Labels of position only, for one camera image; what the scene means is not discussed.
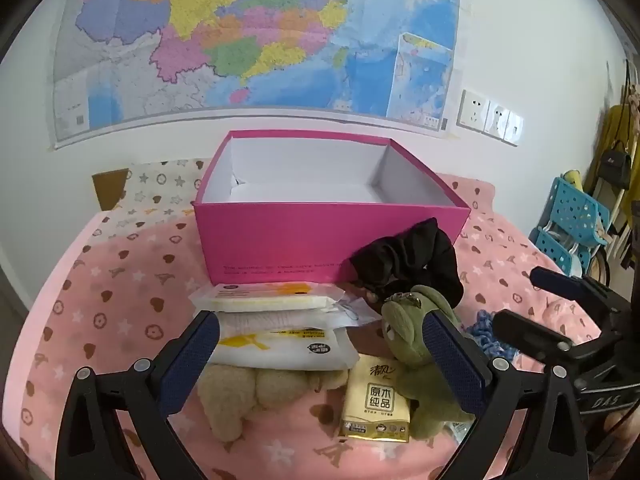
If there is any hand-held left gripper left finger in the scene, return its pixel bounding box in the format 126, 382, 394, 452
56, 310, 221, 480

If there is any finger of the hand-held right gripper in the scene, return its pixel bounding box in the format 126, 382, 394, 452
492, 311, 577, 362
530, 266, 601, 304

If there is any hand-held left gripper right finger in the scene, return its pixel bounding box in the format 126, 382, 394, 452
422, 309, 590, 480

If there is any blue knit item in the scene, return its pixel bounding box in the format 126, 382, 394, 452
465, 310, 516, 361

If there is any green plush toy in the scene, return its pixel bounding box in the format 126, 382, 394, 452
380, 285, 476, 441

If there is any beige plush bear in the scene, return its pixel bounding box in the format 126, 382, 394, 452
197, 362, 351, 443

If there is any white yellow wet wipes pack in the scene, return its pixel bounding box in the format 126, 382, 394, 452
212, 327, 361, 372
189, 282, 341, 311

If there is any gold pocket tissue pack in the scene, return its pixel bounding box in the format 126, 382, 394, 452
339, 352, 412, 443

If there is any black scrunchie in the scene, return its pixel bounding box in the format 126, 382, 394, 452
348, 217, 466, 311

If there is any pink cardboard box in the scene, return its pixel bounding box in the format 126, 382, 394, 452
192, 129, 472, 286

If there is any blue perforated plastic stool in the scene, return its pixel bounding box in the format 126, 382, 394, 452
530, 176, 613, 277

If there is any pink heart print blanket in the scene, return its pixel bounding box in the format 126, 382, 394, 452
20, 172, 601, 480

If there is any black handbag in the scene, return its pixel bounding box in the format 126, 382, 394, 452
597, 142, 632, 190

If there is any white star print pillow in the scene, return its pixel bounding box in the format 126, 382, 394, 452
95, 157, 211, 251

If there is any yellow hanging garment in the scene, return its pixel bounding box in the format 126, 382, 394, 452
592, 105, 640, 241

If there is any brown cushion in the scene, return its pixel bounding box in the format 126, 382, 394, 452
91, 167, 132, 211

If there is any white wall socket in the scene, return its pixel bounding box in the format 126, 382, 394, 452
484, 102, 511, 138
457, 89, 488, 131
504, 112, 525, 147

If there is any colourful wall map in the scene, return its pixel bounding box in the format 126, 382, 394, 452
47, 0, 463, 150

